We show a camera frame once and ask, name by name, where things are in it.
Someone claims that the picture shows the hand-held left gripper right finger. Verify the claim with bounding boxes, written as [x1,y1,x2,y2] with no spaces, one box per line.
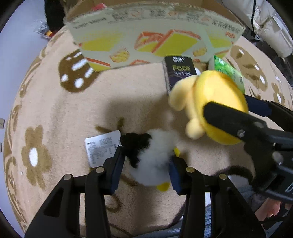
[168,156,267,238]

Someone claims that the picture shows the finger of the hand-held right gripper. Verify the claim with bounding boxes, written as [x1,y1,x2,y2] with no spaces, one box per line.
[203,101,275,149]
[245,95,293,122]

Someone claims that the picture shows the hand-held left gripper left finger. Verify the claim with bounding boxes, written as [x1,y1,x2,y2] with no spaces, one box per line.
[24,146,125,238]

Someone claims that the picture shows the black and white plush penguin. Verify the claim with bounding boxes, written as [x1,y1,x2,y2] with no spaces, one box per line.
[85,129,181,192]

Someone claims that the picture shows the yellow plush toy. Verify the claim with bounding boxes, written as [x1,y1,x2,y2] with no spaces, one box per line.
[168,70,249,145]

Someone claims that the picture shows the printed cardboard box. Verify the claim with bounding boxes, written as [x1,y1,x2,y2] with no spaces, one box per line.
[63,0,246,73]

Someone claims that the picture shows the person's right hand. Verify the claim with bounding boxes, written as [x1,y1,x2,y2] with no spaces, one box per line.
[254,199,288,223]

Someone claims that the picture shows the person's blue jeans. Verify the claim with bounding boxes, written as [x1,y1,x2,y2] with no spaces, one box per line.
[110,183,267,238]

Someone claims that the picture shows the green tissue packet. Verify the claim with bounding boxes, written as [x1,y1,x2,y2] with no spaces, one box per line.
[208,55,245,94]

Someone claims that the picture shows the black tissue packet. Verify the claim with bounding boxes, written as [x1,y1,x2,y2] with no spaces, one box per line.
[162,55,201,96]

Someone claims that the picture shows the white padded recliner chair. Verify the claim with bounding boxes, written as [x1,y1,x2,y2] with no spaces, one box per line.
[220,0,293,58]

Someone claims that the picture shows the beige floral blanket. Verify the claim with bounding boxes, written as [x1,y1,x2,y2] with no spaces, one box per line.
[3,23,293,238]

